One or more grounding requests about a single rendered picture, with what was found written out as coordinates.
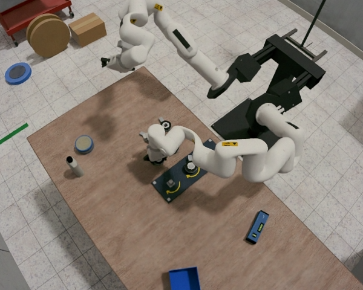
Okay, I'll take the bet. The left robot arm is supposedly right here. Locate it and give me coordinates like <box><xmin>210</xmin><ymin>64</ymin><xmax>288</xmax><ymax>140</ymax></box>
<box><xmin>143</xmin><ymin>103</ymin><xmax>305</xmax><ymax>183</ymax></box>

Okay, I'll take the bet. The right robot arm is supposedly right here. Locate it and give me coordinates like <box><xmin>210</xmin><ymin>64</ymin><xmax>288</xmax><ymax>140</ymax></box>
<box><xmin>116</xmin><ymin>0</ymin><xmax>229</xmax><ymax>91</ymax></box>

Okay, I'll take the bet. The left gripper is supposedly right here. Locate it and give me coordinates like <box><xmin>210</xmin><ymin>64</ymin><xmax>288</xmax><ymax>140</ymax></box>
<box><xmin>143</xmin><ymin>148</ymin><xmax>167</xmax><ymax>165</ymax></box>

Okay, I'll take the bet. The white plastic bottle with black cap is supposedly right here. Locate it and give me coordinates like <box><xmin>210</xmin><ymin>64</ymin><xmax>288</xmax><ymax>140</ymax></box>
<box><xmin>66</xmin><ymin>156</ymin><xmax>84</xmax><ymax>177</ymax></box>

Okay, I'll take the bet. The blue box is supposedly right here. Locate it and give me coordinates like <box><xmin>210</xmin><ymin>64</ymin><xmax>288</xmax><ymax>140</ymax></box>
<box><xmin>169</xmin><ymin>267</ymin><xmax>201</xmax><ymax>290</ymax></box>

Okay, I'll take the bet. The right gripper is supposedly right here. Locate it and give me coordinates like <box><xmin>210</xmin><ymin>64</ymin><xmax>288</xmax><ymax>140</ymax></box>
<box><xmin>100</xmin><ymin>54</ymin><xmax>135</xmax><ymax>73</ymax></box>

